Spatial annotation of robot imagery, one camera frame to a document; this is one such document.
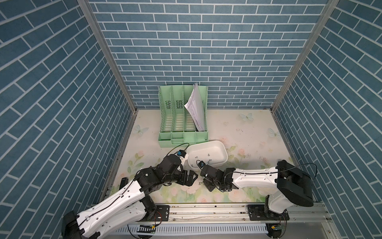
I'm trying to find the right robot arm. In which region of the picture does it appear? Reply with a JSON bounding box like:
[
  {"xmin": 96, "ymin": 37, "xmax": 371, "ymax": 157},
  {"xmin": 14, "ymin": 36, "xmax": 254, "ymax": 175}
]
[{"xmin": 197, "ymin": 160, "xmax": 314, "ymax": 221}]

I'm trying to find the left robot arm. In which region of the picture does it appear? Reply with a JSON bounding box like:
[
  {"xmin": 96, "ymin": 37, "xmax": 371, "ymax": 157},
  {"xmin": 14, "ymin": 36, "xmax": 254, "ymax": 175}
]
[{"xmin": 61, "ymin": 150, "xmax": 198, "ymax": 239}]

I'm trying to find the white plastic storage box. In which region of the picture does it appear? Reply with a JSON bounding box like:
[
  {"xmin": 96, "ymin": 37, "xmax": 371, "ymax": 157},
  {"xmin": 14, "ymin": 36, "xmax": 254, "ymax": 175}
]
[{"xmin": 186, "ymin": 140, "xmax": 228, "ymax": 170}]

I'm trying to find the green plastic file organizer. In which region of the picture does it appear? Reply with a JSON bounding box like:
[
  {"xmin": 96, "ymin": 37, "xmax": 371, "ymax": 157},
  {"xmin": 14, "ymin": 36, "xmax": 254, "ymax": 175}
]
[{"xmin": 158, "ymin": 85, "xmax": 209, "ymax": 148}]

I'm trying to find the white paper stack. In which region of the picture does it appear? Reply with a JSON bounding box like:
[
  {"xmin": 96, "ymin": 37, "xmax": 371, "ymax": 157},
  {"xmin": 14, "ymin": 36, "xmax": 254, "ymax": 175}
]
[{"xmin": 185, "ymin": 83, "xmax": 206, "ymax": 131}]

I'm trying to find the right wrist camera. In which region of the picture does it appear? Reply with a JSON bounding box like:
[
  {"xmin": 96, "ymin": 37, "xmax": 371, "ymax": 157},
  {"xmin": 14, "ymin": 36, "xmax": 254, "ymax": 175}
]
[{"xmin": 197, "ymin": 160, "xmax": 206, "ymax": 169}]

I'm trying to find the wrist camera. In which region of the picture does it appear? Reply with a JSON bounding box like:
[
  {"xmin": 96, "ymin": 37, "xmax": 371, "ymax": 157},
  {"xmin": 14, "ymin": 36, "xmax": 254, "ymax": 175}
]
[
  {"xmin": 176, "ymin": 150, "xmax": 189, "ymax": 166},
  {"xmin": 197, "ymin": 160, "xmax": 206, "ymax": 169}
]

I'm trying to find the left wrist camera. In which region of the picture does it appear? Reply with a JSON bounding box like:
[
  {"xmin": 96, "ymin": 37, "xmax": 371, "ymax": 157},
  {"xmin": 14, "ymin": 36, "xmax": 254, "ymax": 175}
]
[{"xmin": 176, "ymin": 150, "xmax": 189, "ymax": 166}]

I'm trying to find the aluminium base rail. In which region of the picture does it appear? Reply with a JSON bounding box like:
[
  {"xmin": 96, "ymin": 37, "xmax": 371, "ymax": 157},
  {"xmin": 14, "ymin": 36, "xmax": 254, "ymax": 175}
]
[{"xmin": 156, "ymin": 203, "xmax": 332, "ymax": 224}]

